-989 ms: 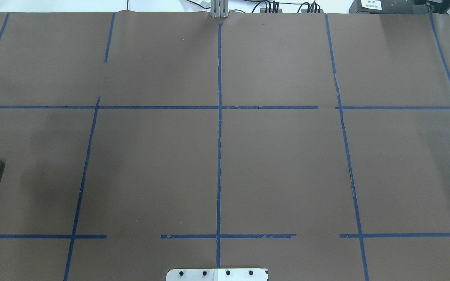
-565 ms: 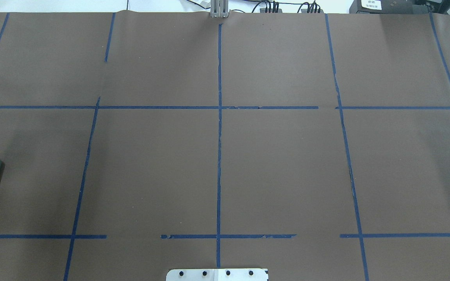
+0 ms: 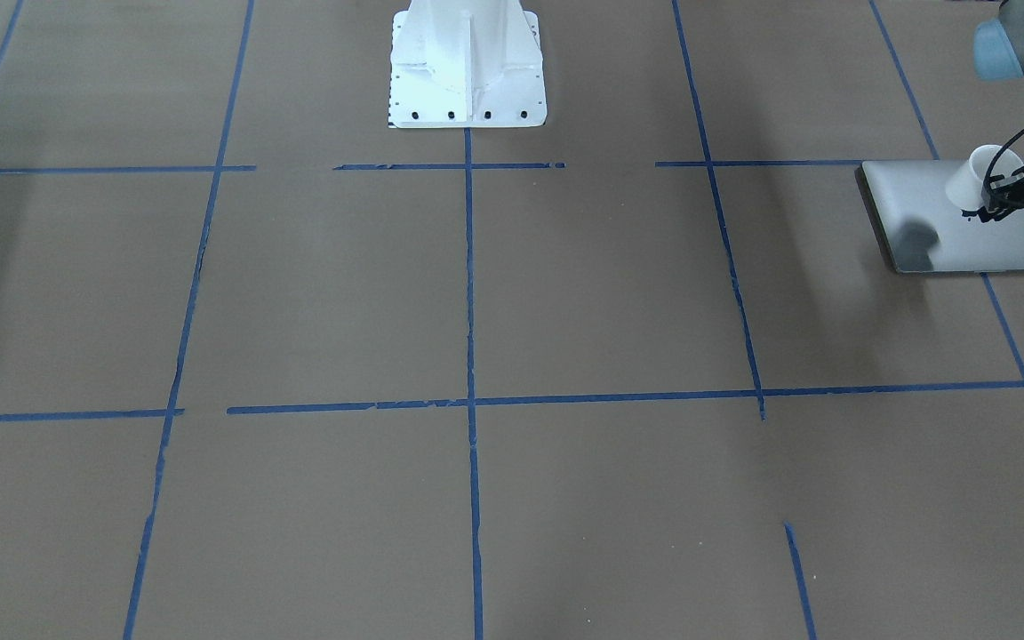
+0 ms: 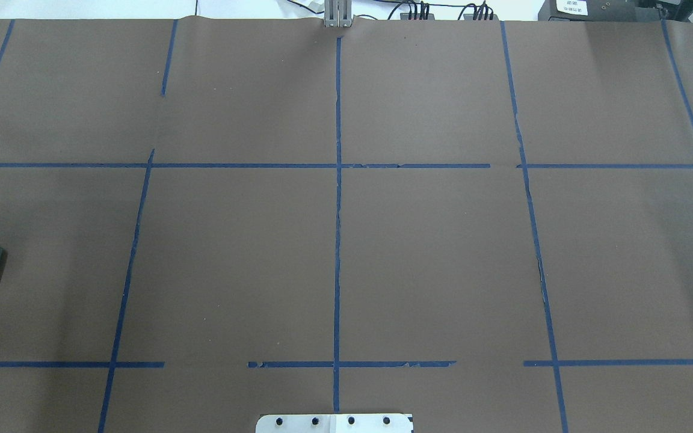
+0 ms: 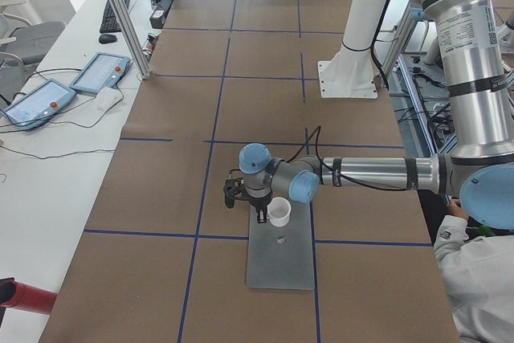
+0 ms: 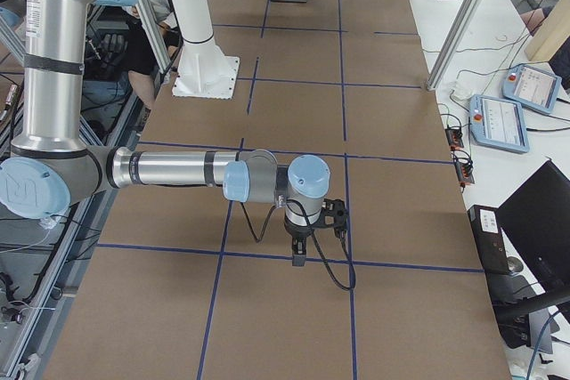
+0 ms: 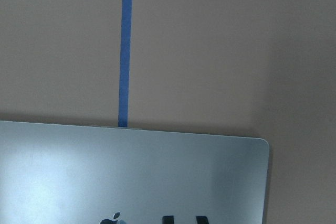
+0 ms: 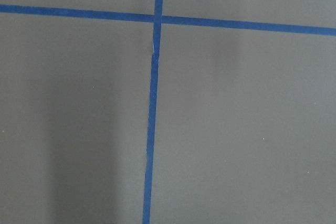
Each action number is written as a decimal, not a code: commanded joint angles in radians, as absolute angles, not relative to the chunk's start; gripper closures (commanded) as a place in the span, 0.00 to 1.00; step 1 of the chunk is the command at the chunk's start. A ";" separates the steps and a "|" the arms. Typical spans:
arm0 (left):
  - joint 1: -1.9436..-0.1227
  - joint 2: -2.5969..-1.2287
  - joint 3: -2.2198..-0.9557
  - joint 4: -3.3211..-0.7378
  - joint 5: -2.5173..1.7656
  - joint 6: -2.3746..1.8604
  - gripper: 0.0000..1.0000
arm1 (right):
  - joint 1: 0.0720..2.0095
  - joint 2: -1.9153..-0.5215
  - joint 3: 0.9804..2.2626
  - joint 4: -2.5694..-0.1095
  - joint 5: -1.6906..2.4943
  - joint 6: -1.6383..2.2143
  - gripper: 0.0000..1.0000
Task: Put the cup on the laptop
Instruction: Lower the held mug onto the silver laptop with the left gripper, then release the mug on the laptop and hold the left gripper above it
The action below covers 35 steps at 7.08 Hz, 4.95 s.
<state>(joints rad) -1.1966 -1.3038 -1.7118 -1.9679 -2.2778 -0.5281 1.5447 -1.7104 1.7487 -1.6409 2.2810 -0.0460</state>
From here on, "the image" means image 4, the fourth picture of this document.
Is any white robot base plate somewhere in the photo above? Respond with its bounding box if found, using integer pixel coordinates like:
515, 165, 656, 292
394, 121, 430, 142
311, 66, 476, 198
255, 413, 414, 432

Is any grey aluminium frame post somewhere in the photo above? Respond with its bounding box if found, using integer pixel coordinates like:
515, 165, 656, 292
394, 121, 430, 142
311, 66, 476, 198
324, 0, 354, 28

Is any black box with label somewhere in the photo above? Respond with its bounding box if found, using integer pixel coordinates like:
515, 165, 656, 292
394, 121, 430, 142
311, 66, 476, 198
537, 1, 662, 22

